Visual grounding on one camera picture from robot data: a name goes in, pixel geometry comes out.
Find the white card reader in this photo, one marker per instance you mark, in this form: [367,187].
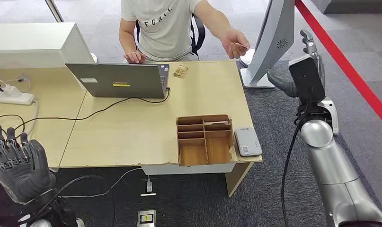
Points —
[247,142]

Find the person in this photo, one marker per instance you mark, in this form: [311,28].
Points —
[165,28]

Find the white plug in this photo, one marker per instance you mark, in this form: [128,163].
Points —
[149,186]

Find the silver floor device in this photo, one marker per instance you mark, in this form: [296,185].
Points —
[146,218]

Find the white desk panel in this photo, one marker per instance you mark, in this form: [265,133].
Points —
[184,169]

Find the black office chair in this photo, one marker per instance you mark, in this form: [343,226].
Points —
[198,34]

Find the person's left forearm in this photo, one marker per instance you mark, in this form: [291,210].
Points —
[214,20]

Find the white cabinet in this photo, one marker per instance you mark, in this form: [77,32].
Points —
[31,44]

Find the wrapped snack packet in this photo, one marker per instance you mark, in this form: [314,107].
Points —
[180,71]

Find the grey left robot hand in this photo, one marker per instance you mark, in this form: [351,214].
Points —
[21,175]

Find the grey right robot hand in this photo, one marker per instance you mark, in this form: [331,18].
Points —
[280,83]

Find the grey laptop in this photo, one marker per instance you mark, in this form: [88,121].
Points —
[121,78]

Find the white power strip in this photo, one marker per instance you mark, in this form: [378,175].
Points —
[15,98]

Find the person's hand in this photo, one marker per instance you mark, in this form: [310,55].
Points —
[233,42]
[135,57]

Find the white power adapter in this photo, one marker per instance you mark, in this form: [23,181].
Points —
[12,91]

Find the white round floor base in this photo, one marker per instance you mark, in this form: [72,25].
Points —
[245,58]

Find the grey metal pole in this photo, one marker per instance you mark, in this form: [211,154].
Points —
[54,11]

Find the wooden desk leg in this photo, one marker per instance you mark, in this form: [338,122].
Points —
[236,181]

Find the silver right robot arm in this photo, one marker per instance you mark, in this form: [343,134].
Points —
[332,169]

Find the person's left hand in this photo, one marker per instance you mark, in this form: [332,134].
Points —
[233,42]

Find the grey platform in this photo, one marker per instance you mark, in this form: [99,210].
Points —
[350,6]

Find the floor power outlet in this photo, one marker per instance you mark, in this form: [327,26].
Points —
[142,188]

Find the room key card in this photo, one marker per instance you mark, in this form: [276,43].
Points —
[215,122]

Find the person's right hand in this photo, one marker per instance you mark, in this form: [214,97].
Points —
[135,57]

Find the wooden compartment organizer box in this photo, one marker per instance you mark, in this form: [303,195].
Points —
[194,153]

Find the ID card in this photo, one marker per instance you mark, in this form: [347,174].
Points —
[242,47]

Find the small white round base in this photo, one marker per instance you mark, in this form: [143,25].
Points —
[94,58]

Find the silver kiosk screen stand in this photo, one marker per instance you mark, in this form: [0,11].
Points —
[269,37]

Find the person's right forearm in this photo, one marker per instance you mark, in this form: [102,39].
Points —
[127,40]

